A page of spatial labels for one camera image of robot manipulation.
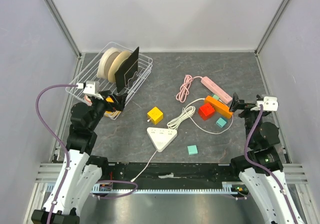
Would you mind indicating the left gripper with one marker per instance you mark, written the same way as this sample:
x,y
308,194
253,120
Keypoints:
x,y
119,100

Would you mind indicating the red cube plug adapter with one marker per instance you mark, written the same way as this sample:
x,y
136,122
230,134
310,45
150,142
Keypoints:
x,y
206,111

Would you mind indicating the orange power strip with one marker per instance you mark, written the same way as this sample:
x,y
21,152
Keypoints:
x,y
219,106

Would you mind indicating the teal plug adapter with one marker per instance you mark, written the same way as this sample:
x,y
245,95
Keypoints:
x,y
192,150
221,122

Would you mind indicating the teal plug adapter front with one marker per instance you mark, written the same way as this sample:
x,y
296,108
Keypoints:
x,y
192,150

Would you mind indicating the white wire dish rack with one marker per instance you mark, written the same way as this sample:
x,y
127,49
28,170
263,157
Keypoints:
x,y
89,73

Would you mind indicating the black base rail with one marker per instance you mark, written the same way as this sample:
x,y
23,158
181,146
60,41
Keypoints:
x,y
171,176

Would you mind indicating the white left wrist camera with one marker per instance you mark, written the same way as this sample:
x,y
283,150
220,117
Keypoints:
x,y
90,88

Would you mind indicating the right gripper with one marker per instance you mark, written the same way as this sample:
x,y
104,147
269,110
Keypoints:
x,y
247,106

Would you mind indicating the beige round plate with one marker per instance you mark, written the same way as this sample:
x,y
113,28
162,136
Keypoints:
x,y
121,58

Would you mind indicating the yellow cube plug adapter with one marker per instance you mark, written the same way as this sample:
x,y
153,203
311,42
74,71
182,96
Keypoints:
x,y
155,115

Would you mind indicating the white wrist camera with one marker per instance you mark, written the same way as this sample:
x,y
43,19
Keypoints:
x,y
269,103
90,88

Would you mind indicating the slotted cable duct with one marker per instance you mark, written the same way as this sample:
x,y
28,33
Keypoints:
x,y
225,189

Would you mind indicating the pink power strip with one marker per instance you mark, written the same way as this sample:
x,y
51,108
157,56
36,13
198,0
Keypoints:
x,y
212,86

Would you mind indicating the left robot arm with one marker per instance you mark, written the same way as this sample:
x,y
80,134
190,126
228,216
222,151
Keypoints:
x,y
80,170

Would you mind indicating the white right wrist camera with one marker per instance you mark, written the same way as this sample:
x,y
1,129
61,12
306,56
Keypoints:
x,y
269,103

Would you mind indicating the black square board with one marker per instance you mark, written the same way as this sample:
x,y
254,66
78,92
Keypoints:
x,y
128,66

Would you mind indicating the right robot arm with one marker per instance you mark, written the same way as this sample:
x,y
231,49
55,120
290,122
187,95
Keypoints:
x,y
260,167

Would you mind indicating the teal plug adapter right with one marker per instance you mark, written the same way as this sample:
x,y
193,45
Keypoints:
x,y
221,122

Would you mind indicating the white orange striped ball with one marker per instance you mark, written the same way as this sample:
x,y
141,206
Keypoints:
x,y
87,100

